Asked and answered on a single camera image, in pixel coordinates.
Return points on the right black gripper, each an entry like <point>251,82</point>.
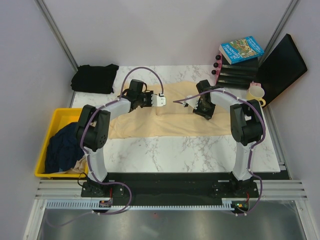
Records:
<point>207,115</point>

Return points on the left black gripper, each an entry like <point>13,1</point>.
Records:
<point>149,94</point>

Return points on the cream yellow t-shirt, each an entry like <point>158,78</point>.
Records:
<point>171,120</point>

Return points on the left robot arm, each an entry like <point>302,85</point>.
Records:
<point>93,125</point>

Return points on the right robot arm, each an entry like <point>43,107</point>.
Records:
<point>246,123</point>

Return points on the folded black t-shirt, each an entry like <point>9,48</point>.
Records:
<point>94,79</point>

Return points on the black box with knobs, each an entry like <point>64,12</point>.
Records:
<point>238,76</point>

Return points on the yellow ceramic mug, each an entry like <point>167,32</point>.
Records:
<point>256,93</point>

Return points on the small pink box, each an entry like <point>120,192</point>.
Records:
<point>255,84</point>

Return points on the colourful treehouse book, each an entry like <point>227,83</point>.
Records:
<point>241,50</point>

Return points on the yellow plastic bin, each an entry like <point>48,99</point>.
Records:
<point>60,118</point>

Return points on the black flat panel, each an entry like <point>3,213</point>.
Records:
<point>283,66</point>

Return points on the navy blue t-shirt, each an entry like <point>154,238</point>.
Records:
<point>63,150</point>

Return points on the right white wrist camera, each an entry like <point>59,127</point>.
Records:
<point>191,101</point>

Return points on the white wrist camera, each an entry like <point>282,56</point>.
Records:
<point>191,101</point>
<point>158,100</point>

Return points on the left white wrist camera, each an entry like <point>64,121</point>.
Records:
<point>158,100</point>

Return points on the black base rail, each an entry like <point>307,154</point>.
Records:
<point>170,189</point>

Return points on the white slotted cable duct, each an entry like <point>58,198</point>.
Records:
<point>73,204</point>

